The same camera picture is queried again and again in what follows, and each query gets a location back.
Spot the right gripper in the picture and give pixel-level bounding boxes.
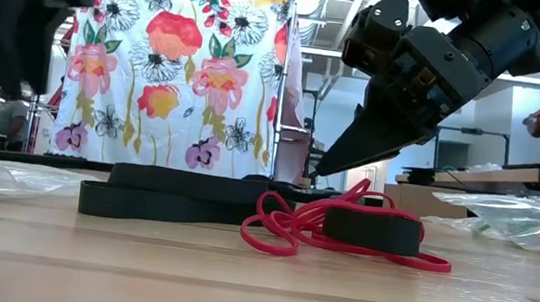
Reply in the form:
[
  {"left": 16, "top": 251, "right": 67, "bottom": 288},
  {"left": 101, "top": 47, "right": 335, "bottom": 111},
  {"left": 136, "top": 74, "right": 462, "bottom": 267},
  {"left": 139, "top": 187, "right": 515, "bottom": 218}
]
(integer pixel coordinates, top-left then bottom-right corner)
[{"left": 315, "top": 0, "right": 498, "bottom": 192}]

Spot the clear plastic zip bag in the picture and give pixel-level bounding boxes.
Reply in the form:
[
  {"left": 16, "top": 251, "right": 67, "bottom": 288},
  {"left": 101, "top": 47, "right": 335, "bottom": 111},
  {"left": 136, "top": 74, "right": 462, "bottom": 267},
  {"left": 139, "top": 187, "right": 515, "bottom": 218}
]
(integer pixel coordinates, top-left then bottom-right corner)
[
  {"left": 416, "top": 210, "right": 520, "bottom": 244},
  {"left": 428, "top": 185, "right": 540, "bottom": 255}
]

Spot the wide black rubber band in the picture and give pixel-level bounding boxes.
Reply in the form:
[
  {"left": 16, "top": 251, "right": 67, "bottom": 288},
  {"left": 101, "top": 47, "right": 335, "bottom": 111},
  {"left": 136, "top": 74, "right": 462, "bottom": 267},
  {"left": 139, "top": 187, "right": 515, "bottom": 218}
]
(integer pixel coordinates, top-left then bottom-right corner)
[
  {"left": 76, "top": 178, "right": 296, "bottom": 238},
  {"left": 260, "top": 176, "right": 427, "bottom": 258}
]

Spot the white door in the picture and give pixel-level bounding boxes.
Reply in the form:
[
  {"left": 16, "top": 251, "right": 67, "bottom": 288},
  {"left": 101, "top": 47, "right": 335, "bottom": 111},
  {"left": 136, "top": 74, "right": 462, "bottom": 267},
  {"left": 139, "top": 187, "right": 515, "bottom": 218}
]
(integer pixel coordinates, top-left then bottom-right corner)
[{"left": 344, "top": 156, "right": 390, "bottom": 194}]

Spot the small cardboard box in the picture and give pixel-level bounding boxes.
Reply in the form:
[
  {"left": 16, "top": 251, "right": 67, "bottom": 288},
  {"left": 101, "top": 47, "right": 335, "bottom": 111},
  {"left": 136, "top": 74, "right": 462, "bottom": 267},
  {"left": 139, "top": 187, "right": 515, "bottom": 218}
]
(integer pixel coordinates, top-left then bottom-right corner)
[{"left": 381, "top": 181, "right": 472, "bottom": 224}]

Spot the wood-topped grey workbench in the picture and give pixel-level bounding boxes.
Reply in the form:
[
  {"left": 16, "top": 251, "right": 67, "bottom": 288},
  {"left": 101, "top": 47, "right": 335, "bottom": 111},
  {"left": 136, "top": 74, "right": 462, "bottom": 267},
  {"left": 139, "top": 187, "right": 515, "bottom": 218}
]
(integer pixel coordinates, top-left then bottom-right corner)
[{"left": 394, "top": 148, "right": 540, "bottom": 200}]

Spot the floral print cloth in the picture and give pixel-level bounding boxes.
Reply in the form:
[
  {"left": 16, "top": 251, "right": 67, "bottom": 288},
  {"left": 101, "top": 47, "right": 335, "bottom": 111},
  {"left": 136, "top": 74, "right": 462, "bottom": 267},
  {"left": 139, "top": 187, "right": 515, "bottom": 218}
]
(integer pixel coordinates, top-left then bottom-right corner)
[{"left": 47, "top": 0, "right": 297, "bottom": 183}]

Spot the black wristwatch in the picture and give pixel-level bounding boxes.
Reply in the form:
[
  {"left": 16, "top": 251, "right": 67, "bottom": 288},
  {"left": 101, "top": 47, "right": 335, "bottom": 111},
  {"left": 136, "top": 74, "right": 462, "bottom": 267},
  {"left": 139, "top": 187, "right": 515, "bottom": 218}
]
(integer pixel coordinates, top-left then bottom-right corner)
[{"left": 524, "top": 111, "right": 540, "bottom": 139}]

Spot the ceiling light strip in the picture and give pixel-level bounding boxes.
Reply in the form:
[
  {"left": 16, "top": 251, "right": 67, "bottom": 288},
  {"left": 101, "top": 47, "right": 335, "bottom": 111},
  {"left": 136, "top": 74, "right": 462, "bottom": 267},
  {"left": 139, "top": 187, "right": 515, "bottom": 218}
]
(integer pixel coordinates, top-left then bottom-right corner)
[{"left": 496, "top": 70, "right": 540, "bottom": 86}]

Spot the pile of clear plastic bags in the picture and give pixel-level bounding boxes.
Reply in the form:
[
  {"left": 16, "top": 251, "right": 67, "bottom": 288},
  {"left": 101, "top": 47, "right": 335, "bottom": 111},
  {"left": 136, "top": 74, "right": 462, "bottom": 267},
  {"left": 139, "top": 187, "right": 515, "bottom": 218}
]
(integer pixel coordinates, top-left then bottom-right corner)
[{"left": 0, "top": 160, "right": 104, "bottom": 219}]

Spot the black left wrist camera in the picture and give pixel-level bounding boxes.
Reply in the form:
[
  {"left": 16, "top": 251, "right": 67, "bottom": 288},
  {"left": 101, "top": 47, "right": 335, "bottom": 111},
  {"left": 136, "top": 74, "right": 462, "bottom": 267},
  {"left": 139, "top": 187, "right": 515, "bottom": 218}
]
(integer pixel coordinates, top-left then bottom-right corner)
[{"left": 0, "top": 0, "right": 74, "bottom": 106}]

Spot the black aluminium table frame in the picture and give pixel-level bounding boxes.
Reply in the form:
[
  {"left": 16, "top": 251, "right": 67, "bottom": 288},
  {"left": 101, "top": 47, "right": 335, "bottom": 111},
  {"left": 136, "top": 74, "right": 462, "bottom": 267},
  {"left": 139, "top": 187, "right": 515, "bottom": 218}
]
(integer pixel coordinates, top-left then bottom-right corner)
[{"left": 0, "top": 148, "right": 477, "bottom": 219}]

